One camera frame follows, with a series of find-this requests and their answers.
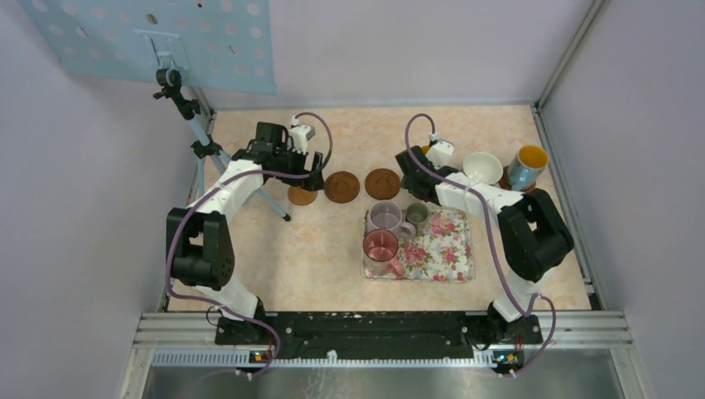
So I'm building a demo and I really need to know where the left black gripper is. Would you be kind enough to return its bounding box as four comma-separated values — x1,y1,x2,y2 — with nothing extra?
273,141,324,191

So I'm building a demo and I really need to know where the brown coaster two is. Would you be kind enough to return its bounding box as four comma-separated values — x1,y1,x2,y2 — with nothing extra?
364,168,401,200

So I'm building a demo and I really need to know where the light brown small coaster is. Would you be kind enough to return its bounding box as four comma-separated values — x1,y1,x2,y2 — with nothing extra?
287,187,318,206

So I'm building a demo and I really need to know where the white cup red handle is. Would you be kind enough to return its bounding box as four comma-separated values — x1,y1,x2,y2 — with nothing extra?
462,152,503,185

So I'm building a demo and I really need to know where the pink mug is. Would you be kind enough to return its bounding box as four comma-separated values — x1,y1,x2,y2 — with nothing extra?
362,229,405,278

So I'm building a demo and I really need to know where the brown coaster one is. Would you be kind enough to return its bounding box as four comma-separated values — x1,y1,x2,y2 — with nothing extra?
324,171,360,204

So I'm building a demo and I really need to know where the blue mug yellow inside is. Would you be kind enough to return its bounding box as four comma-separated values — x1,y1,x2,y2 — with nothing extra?
507,145,550,191

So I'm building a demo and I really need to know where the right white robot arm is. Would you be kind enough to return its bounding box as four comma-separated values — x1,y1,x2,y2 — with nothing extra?
395,145,574,342

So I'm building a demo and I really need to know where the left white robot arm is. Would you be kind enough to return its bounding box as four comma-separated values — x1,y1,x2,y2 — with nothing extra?
166,117,330,345

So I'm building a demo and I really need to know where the small grey-green cup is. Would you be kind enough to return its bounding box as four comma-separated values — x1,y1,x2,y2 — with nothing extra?
404,202,431,236

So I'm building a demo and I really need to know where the brown coaster six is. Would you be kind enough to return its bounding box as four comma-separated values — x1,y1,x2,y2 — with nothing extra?
498,166,536,193

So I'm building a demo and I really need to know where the lilac mug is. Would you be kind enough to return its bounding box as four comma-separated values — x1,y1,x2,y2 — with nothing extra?
365,200,417,239

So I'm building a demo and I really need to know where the floral tray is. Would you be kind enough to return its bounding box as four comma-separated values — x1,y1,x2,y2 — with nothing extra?
361,208,475,283

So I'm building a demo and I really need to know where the blue perforated board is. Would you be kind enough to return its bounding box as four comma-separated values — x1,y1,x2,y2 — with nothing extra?
19,0,277,95

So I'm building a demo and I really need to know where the blue tripod stand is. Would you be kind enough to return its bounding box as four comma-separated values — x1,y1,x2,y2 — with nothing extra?
152,66,292,223

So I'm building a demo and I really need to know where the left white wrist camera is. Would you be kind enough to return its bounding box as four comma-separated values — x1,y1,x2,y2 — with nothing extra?
288,116,316,155

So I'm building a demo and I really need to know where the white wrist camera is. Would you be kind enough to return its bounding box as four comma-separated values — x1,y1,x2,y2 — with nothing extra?
425,132,454,170
288,116,316,155

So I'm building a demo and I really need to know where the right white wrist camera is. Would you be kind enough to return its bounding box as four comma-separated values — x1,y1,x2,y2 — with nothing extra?
425,132,454,170

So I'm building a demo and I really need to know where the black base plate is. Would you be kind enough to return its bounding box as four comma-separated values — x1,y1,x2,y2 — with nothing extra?
214,311,544,360

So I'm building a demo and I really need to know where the aluminium frame rail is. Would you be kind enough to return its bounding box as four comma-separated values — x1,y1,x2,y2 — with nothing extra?
121,310,653,398

